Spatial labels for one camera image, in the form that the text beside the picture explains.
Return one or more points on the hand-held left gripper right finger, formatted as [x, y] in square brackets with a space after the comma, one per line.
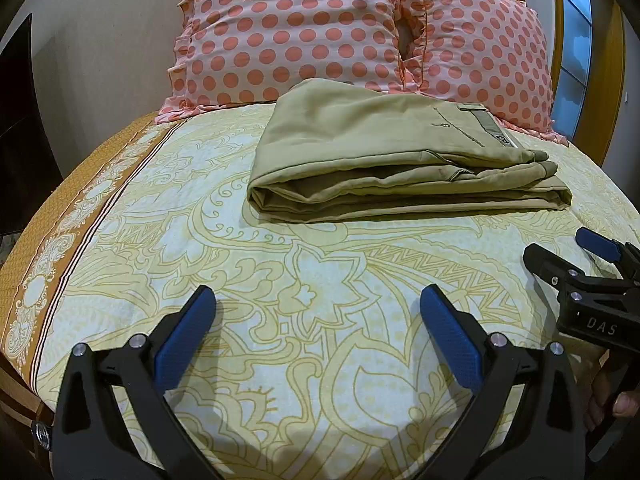
[451, 341]

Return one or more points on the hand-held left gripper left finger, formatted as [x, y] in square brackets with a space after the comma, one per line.
[184, 341]

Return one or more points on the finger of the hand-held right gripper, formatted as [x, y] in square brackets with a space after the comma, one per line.
[549, 266]
[597, 247]

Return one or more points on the khaki pants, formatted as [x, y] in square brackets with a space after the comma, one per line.
[360, 160]

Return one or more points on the person's right hand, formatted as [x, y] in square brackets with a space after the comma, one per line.
[625, 405]

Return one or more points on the yellow patterned bed sheet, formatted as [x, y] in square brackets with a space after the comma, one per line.
[300, 280]

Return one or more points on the wooden framed glass window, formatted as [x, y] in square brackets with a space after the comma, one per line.
[612, 60]

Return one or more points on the small pink polka dot pillow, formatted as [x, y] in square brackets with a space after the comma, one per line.
[490, 55]

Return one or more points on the dark cabinet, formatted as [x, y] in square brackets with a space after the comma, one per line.
[20, 135]

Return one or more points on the large pink polka dot pillow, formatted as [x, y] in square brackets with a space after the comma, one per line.
[285, 30]

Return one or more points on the wooden bed frame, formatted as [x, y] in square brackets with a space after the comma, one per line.
[17, 425]

